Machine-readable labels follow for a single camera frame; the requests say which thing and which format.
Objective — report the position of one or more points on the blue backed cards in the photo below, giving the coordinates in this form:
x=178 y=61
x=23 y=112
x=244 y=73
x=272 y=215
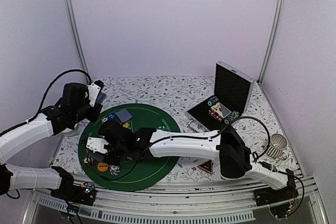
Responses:
x=100 y=98

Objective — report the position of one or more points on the striped ceramic mug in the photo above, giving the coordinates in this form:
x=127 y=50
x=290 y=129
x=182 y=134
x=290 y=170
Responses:
x=278 y=145

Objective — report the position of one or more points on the round green poker mat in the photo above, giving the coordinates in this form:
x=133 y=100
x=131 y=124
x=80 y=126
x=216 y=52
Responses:
x=150 y=170

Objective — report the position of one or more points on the aluminium poker chip case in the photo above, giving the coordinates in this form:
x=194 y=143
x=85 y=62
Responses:
x=232 y=87

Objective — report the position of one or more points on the aluminium frame post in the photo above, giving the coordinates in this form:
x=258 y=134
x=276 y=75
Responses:
x=271 y=41
x=75 y=35

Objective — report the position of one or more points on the dark red chip stack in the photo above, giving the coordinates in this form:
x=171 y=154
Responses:
x=88 y=162

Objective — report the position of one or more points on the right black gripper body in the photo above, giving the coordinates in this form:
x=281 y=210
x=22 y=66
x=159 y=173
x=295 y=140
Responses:
x=114 y=161

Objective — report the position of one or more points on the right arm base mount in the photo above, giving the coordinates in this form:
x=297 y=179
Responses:
x=267 y=196

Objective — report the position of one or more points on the orange big blind button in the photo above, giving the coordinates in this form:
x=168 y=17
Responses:
x=102 y=167

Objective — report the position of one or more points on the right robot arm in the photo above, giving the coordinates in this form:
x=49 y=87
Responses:
x=225 y=146

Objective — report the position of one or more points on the row of poker chips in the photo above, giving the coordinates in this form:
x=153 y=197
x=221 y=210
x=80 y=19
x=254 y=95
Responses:
x=212 y=101

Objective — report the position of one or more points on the red black triangular button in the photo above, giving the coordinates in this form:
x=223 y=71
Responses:
x=207 y=166

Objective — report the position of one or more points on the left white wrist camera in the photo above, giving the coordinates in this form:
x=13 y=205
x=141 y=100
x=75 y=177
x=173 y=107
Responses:
x=93 y=90

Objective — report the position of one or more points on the left aluminium frame post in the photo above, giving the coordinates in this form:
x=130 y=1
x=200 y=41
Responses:
x=75 y=35

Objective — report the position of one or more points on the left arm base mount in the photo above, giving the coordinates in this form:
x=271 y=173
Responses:
x=84 y=194

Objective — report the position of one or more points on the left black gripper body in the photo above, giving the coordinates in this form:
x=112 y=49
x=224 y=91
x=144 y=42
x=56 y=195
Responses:
x=93 y=116

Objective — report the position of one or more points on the front row poker chips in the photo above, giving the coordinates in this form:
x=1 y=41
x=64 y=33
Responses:
x=231 y=117

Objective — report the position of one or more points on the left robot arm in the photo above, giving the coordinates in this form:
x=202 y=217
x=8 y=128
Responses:
x=78 y=102

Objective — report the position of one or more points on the boxed card deck in case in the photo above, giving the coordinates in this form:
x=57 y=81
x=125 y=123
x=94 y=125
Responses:
x=220 y=110

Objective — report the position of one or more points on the blue small blind button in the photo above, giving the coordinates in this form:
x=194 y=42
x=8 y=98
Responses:
x=111 y=116

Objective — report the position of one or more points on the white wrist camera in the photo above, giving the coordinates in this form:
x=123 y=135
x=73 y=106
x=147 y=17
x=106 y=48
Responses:
x=95 y=145
x=93 y=90

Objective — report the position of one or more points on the right aluminium frame post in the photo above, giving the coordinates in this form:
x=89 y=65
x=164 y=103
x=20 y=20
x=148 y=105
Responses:
x=271 y=41

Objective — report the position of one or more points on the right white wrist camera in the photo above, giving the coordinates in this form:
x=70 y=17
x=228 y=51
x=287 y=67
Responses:
x=95 y=145

